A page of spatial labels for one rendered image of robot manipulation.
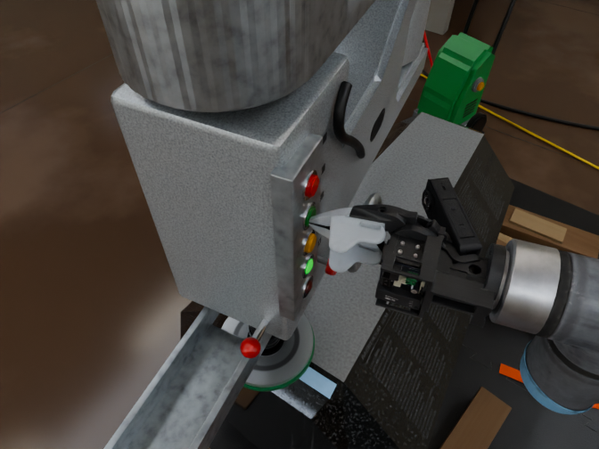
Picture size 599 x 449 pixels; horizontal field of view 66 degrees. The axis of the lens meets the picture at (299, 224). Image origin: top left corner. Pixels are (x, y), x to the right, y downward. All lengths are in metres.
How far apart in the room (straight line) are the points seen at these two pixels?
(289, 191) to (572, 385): 0.37
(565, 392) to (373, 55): 0.59
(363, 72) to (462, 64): 1.94
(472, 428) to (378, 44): 1.38
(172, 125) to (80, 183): 2.38
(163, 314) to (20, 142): 1.63
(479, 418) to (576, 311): 1.40
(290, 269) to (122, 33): 0.32
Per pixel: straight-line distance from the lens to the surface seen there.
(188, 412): 0.82
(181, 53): 0.43
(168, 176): 0.60
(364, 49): 0.88
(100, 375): 2.13
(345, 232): 0.51
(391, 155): 1.59
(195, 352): 0.86
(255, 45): 0.42
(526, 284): 0.49
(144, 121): 0.56
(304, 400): 1.14
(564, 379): 0.60
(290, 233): 0.53
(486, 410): 1.90
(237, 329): 1.09
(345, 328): 1.16
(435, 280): 0.49
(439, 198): 0.55
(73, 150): 3.14
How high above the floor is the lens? 1.82
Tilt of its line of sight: 49 degrees down
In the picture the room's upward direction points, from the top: straight up
